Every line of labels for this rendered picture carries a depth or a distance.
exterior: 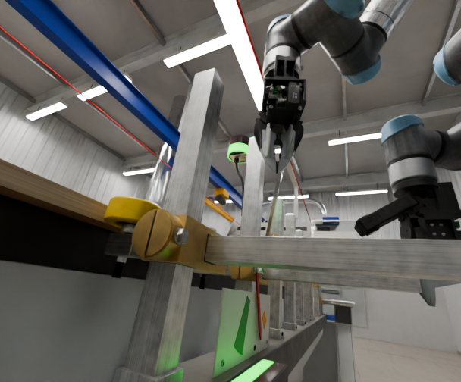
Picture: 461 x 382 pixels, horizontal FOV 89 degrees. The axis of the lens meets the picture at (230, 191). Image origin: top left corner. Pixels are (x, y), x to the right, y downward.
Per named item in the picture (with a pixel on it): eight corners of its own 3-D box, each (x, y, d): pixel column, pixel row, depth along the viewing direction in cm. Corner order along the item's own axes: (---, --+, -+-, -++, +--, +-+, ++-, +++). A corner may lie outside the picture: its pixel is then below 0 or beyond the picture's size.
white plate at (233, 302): (269, 347, 49) (271, 295, 53) (215, 379, 28) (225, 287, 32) (267, 346, 49) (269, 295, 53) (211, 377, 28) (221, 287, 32)
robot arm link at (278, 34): (290, 0, 48) (258, 29, 54) (290, 33, 43) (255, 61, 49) (310, 29, 52) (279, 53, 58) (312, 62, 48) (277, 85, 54)
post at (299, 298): (304, 337, 103) (302, 230, 122) (302, 338, 100) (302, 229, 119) (296, 336, 104) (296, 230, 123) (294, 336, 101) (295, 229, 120)
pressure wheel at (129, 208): (142, 280, 38) (158, 214, 42) (148, 281, 31) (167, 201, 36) (87, 273, 35) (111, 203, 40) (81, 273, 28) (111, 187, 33)
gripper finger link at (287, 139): (280, 158, 35) (282, 111, 39) (275, 176, 41) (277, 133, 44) (302, 159, 35) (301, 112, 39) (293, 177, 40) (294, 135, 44)
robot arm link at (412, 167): (390, 160, 46) (384, 178, 52) (395, 180, 44) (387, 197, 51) (440, 154, 43) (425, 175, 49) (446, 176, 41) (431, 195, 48)
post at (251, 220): (252, 361, 42) (266, 142, 61) (246, 365, 39) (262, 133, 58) (234, 357, 43) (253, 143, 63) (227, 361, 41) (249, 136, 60)
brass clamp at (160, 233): (229, 276, 32) (233, 239, 34) (170, 259, 21) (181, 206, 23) (191, 272, 34) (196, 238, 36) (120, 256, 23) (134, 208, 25)
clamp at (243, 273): (270, 286, 53) (271, 262, 55) (252, 280, 42) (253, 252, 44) (246, 283, 55) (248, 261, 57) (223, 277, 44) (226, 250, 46)
